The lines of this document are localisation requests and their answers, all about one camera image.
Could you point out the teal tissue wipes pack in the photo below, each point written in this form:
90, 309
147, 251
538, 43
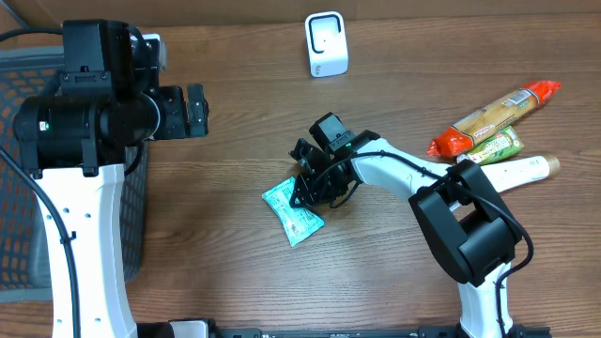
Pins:
298, 223

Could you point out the white cosmetic tube gold cap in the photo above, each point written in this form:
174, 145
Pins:
507, 175

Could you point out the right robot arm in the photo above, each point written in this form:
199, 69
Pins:
467, 226

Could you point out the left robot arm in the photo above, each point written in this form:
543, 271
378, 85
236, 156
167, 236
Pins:
73, 156

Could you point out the red spaghetti packet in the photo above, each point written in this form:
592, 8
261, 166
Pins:
476, 127

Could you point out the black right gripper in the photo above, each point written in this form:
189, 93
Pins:
311, 178

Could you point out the white barcode scanner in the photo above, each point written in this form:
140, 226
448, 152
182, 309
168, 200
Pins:
326, 44

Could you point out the grey plastic shopping basket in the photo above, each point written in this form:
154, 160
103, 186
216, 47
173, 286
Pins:
25, 271

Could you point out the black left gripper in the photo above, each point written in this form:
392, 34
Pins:
195, 111

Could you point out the green tea packet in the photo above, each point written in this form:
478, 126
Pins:
501, 146

